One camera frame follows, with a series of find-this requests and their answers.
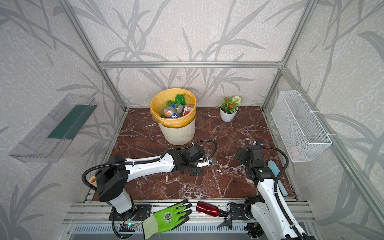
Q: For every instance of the orange label bottle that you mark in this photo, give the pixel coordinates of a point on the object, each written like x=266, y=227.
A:
x=170, y=113

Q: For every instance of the white wire mesh basket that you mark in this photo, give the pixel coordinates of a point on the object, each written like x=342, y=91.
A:
x=301, y=132

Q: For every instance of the green work glove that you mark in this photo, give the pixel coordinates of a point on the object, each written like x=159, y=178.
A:
x=167, y=219

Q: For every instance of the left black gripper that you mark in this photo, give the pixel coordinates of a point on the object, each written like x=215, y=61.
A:
x=194, y=163

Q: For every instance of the yellow red label bottle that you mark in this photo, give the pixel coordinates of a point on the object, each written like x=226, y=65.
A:
x=187, y=109

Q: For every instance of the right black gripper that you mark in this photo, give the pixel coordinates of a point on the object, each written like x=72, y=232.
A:
x=242, y=154

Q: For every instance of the potted artificial plant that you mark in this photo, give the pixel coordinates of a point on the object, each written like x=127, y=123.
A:
x=229, y=108

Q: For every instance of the red spray bottle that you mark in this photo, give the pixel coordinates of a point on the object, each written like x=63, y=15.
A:
x=210, y=210

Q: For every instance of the small clay pot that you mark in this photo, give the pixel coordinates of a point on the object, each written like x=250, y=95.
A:
x=93, y=181

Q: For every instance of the clear acrylic wall shelf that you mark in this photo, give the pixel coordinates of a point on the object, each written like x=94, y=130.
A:
x=48, y=141

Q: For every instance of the green sprite bottle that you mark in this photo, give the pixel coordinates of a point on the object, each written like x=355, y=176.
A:
x=179, y=99

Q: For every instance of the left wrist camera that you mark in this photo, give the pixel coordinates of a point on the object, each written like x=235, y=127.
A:
x=206, y=162

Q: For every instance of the left circuit board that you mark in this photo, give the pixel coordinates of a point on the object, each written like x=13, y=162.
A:
x=128, y=227

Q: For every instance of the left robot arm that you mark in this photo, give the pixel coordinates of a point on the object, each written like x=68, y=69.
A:
x=109, y=179

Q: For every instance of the white ribbed trash bin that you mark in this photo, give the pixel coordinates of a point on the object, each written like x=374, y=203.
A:
x=179, y=136

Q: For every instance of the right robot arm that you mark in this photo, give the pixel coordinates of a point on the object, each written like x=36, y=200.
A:
x=269, y=207

